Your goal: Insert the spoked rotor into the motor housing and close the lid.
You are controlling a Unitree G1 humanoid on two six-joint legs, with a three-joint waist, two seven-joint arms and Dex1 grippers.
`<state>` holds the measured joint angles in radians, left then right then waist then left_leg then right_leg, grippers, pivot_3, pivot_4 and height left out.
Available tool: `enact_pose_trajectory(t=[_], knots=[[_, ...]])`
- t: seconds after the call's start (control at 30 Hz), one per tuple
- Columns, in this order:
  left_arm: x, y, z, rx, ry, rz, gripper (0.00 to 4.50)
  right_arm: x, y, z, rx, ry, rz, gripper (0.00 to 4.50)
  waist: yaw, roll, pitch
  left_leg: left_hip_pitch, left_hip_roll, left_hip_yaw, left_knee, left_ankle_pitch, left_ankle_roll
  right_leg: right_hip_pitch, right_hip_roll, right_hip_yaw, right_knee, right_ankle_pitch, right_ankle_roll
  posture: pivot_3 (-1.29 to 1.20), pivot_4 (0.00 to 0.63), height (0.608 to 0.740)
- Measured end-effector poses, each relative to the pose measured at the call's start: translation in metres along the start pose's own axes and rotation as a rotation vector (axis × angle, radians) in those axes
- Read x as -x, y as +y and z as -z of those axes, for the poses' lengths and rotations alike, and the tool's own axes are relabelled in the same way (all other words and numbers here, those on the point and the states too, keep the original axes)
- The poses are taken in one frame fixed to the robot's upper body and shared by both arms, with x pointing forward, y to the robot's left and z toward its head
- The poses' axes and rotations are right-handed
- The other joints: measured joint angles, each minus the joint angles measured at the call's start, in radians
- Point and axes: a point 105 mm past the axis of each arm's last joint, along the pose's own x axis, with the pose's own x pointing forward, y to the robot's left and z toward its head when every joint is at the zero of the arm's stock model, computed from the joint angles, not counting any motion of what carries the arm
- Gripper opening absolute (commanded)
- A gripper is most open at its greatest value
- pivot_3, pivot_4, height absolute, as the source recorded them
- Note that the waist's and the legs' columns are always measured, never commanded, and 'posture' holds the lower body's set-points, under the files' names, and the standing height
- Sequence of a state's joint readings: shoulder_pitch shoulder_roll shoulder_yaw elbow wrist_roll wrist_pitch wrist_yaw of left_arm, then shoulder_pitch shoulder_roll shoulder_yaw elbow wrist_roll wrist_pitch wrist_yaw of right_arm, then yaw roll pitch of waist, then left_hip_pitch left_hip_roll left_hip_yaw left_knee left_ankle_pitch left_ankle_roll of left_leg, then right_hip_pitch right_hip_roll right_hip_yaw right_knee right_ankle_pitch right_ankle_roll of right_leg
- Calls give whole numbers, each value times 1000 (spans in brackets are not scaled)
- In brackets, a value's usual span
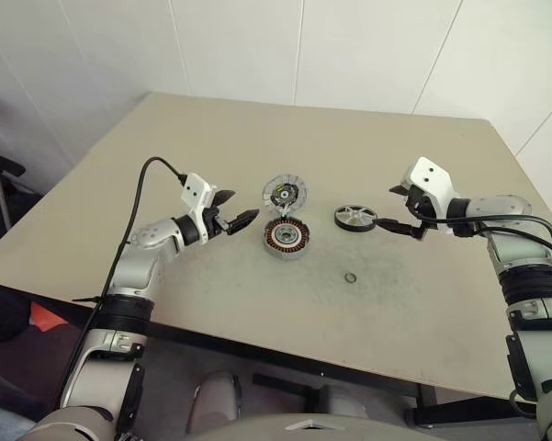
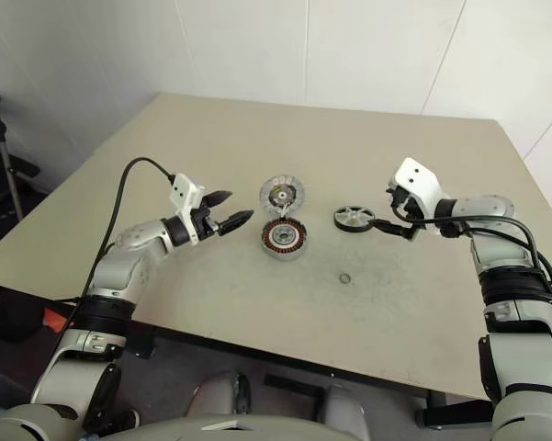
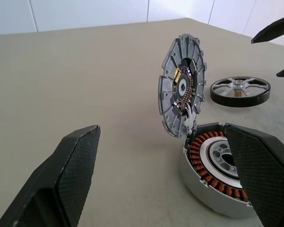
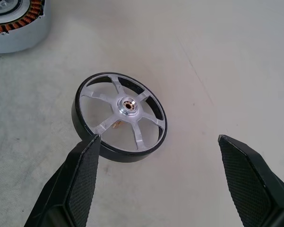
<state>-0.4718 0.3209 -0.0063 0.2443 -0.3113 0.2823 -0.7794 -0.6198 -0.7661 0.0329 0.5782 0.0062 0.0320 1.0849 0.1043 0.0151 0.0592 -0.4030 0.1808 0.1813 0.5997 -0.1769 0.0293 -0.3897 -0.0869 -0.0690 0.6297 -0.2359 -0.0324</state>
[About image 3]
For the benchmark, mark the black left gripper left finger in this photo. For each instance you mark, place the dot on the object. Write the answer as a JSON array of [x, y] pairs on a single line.
[[61, 184]]

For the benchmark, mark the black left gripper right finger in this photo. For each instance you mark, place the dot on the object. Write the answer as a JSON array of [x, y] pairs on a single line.
[[262, 177]]

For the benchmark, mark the silver motor stator copper coils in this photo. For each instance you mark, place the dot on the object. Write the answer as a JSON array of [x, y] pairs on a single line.
[[191, 175]]

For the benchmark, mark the grey motor cover circuit board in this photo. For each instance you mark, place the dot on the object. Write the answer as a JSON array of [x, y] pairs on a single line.
[[167, 94]]

